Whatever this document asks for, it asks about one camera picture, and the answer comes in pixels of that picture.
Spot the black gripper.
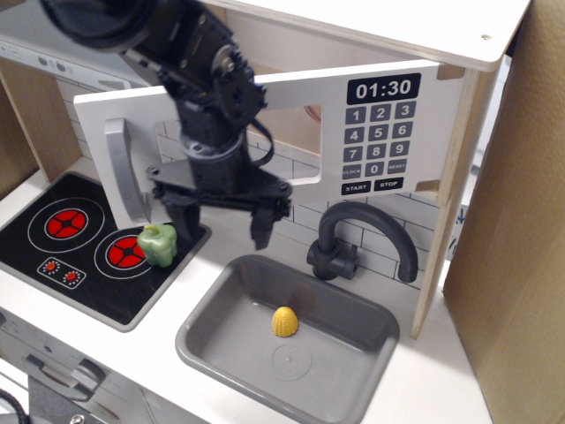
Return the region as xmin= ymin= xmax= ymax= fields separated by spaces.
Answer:
xmin=147 ymin=132 xmax=292 ymax=250

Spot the white toy microwave door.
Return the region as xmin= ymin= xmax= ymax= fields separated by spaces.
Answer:
xmin=74 ymin=60 xmax=464 ymax=228

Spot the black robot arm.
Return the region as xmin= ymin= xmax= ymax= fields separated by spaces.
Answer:
xmin=41 ymin=1 xmax=292 ymax=250

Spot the white wooden microwave cabinet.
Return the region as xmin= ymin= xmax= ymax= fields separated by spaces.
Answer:
xmin=210 ymin=1 xmax=529 ymax=335

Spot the green toy bell pepper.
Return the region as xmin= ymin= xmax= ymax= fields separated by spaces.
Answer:
xmin=137 ymin=224 xmax=177 ymax=268

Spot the dark grey toy faucet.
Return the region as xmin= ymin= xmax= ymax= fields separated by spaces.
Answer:
xmin=306 ymin=202 xmax=418 ymax=283

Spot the yellow toy corn piece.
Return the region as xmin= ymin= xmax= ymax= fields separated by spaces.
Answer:
xmin=271 ymin=307 xmax=299 ymax=337

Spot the black toy stovetop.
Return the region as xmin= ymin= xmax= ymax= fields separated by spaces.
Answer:
xmin=1 ymin=172 xmax=211 ymax=332

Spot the grey toy sink basin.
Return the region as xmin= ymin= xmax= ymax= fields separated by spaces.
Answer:
xmin=176 ymin=255 xmax=399 ymax=423

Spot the grey toy oven front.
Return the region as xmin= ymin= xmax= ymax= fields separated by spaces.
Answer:
xmin=1 ymin=308 xmax=204 ymax=423

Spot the grey toy range hood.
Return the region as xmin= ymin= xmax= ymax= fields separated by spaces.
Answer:
xmin=0 ymin=0 xmax=151 ymax=94

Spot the brown cardboard box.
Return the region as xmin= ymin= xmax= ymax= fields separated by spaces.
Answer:
xmin=444 ymin=1 xmax=564 ymax=423

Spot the grey microwave door handle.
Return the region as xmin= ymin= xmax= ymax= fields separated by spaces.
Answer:
xmin=104 ymin=118 xmax=151 ymax=226

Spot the grey oven door handle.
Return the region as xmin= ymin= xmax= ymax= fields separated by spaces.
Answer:
xmin=22 ymin=354 xmax=106 ymax=402

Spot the grey metal bracket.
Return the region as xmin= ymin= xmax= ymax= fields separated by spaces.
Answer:
xmin=27 ymin=376 xmax=102 ymax=424

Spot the black braided cable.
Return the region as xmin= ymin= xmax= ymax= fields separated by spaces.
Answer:
xmin=0 ymin=387 xmax=32 ymax=424

